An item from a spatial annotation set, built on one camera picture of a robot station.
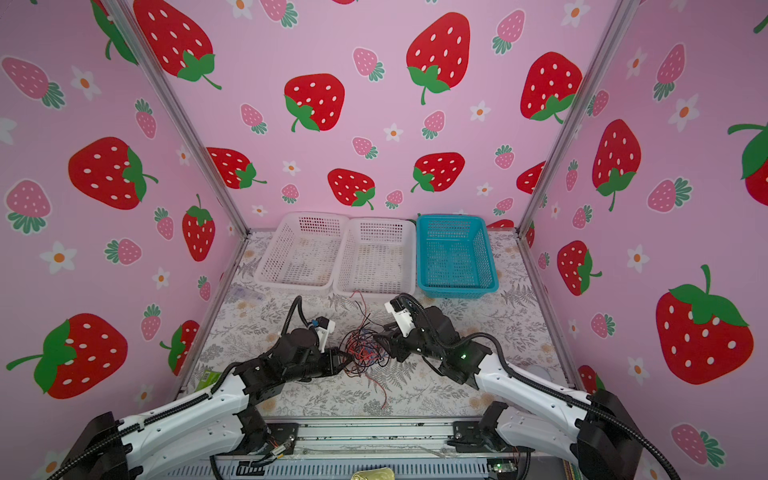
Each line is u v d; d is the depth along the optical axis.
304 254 1.13
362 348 0.79
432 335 0.56
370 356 0.81
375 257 1.11
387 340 0.66
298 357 0.62
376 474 0.65
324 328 0.74
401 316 0.67
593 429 0.41
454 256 1.14
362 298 0.88
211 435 0.57
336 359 0.70
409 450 0.73
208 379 0.83
